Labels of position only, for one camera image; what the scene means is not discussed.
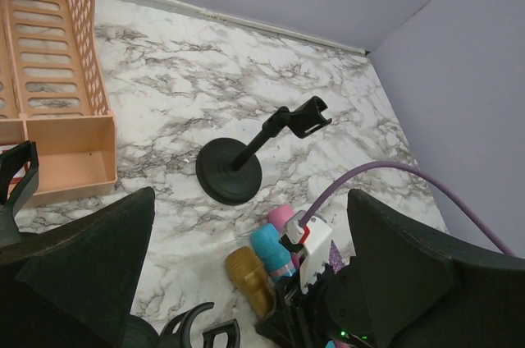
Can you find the blue microphone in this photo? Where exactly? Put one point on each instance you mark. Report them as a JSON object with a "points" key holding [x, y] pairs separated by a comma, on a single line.
{"points": [[276, 259]]}

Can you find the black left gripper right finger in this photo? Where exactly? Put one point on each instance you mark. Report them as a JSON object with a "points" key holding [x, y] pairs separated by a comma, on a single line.
{"points": [[425, 288]]}

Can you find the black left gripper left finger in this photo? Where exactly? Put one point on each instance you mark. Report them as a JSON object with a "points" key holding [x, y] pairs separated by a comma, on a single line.
{"points": [[73, 286]]}

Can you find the gold microphone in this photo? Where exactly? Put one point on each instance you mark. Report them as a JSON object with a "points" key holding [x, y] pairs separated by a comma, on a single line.
{"points": [[247, 272]]}

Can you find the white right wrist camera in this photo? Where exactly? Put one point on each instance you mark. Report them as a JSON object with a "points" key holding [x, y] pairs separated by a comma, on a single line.
{"points": [[311, 240]]}

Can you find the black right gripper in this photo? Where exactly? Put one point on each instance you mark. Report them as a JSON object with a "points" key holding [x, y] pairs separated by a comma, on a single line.
{"points": [[335, 308]]}

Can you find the orange plastic file organizer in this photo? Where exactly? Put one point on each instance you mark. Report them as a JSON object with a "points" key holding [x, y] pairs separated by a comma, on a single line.
{"points": [[53, 93]]}

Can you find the pink microphone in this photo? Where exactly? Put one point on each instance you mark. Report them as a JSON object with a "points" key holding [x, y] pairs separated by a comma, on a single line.
{"points": [[278, 217]]}

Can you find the purple glitter microphone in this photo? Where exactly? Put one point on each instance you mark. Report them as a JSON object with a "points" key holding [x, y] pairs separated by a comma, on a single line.
{"points": [[338, 259]]}

